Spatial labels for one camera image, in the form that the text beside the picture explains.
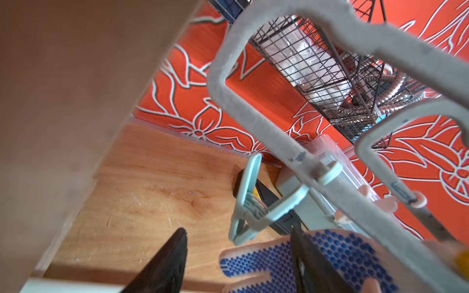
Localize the wooden drying rack stand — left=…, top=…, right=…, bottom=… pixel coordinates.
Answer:
left=1, top=1, right=200, bottom=293

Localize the blue dotted glove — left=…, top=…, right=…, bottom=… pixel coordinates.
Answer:
left=219, top=228, right=469, bottom=293

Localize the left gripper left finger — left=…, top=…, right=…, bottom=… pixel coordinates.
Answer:
left=121, top=228, right=188, bottom=293

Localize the grey plastic storage box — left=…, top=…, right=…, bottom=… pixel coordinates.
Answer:
left=275, top=134, right=385, bottom=239

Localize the metal flexible hose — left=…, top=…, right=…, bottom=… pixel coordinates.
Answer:
left=351, top=62, right=429, bottom=118

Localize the mint clothespin clip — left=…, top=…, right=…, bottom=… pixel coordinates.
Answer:
left=228, top=153, right=344, bottom=247

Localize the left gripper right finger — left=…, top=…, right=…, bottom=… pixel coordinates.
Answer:
left=290, top=227, right=354, bottom=293

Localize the grey clip hanger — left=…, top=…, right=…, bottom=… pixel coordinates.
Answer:
left=207, top=1, right=469, bottom=293

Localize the black tool case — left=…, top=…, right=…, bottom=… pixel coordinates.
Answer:
left=233, top=168, right=303, bottom=236

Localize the black wire basket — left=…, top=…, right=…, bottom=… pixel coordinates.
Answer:
left=249, top=15, right=430, bottom=143

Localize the pink clothespin clip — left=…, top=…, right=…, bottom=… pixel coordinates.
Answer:
left=334, top=185, right=427, bottom=224

